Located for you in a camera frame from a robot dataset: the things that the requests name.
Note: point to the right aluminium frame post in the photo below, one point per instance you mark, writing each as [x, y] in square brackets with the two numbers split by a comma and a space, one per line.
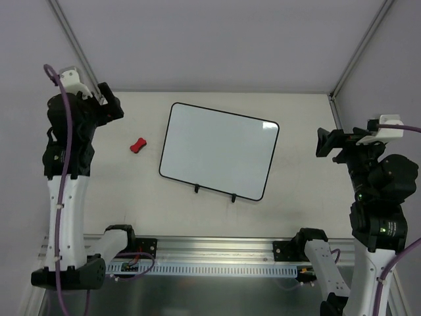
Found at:
[357, 54]

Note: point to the left aluminium frame post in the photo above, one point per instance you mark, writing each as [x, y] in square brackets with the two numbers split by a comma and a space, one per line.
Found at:
[75, 46]

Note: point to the aluminium extrusion rail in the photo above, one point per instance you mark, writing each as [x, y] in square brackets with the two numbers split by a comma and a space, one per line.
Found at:
[243, 251]

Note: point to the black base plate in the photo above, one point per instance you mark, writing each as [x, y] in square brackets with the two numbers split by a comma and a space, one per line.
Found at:
[288, 251]
[145, 245]

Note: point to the white whiteboard black frame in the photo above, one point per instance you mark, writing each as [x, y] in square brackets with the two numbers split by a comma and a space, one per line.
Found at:
[221, 151]

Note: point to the red whiteboard eraser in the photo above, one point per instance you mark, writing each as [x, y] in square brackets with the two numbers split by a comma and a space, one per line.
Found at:
[138, 145]

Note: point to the white slotted cable duct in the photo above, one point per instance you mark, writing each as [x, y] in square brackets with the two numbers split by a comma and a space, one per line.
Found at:
[204, 269]

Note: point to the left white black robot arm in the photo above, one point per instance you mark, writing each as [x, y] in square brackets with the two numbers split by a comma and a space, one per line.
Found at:
[67, 167]

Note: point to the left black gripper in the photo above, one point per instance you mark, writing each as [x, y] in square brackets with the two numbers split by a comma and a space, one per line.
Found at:
[106, 107]

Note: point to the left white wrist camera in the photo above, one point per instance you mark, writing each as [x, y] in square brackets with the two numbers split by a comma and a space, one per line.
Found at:
[71, 81]

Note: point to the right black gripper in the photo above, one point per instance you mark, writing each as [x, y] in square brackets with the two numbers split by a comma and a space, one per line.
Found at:
[337, 145]

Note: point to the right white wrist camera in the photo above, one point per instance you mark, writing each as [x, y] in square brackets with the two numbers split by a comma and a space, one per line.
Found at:
[381, 134]

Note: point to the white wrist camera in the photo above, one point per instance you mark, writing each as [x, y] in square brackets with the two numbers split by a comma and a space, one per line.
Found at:
[381, 134]
[71, 81]

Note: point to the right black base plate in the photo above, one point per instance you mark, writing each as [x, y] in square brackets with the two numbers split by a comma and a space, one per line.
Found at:
[288, 251]

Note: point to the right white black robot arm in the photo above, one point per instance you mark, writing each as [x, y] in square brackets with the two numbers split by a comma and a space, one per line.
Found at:
[378, 224]

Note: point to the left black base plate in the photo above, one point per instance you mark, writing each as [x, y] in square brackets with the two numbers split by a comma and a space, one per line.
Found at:
[145, 245]

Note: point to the aluminium frame post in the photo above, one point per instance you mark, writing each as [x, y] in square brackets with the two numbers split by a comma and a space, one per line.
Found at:
[357, 54]
[75, 46]

